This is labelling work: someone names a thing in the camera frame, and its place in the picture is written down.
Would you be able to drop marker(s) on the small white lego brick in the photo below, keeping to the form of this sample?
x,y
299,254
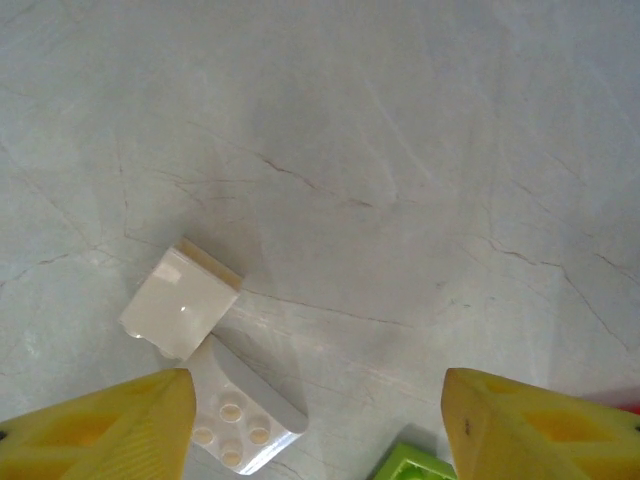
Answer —
x,y
180,300

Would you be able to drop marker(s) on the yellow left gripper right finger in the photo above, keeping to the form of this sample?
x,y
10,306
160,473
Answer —
x,y
540,435

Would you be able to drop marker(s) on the green lego brick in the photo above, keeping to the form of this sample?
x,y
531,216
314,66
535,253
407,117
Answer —
x,y
405,460

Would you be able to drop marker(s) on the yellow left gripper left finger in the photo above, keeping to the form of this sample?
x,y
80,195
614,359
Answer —
x,y
100,430

